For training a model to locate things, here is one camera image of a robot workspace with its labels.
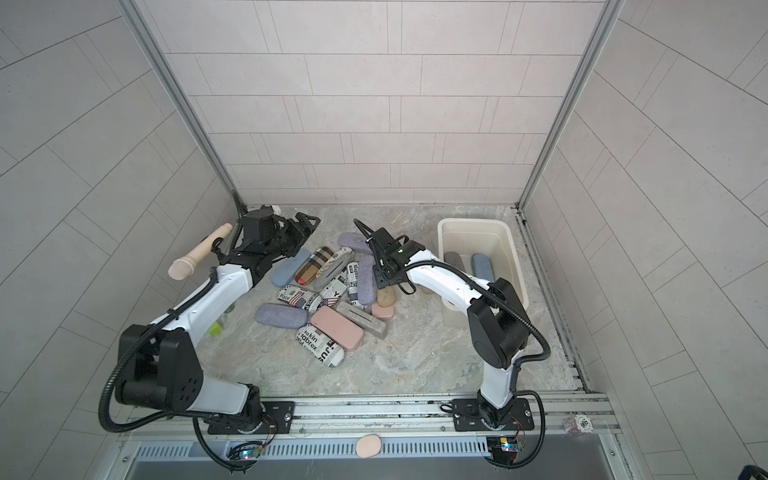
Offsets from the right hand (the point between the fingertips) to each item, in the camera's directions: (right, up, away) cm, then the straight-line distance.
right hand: (385, 276), depth 88 cm
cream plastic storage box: (+32, +8, +7) cm, 34 cm away
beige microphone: (-47, +5, -18) cm, 51 cm away
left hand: (-19, +16, -4) cm, 25 cm away
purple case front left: (-30, -11, -3) cm, 32 cm away
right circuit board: (+28, -36, -20) cm, 50 cm away
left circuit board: (-29, -34, -24) cm, 51 cm away
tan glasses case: (0, -6, -2) cm, 6 cm away
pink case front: (-13, -14, -5) cm, 20 cm away
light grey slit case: (-17, +3, +5) cm, 17 cm away
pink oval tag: (-3, -35, -21) cm, 41 cm away
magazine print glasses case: (-12, -2, +3) cm, 13 cm away
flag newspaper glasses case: (-24, -6, -2) cm, 25 cm away
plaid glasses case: (-25, 0, +6) cm, 26 cm away
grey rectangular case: (-4, -11, -7) cm, 14 cm away
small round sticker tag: (+44, -29, -23) cm, 57 cm away
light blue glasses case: (-31, +2, +5) cm, 31 cm away
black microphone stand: (-47, +6, -4) cm, 47 cm away
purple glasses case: (-6, -1, -1) cm, 6 cm away
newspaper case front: (-17, -17, -9) cm, 26 cm away
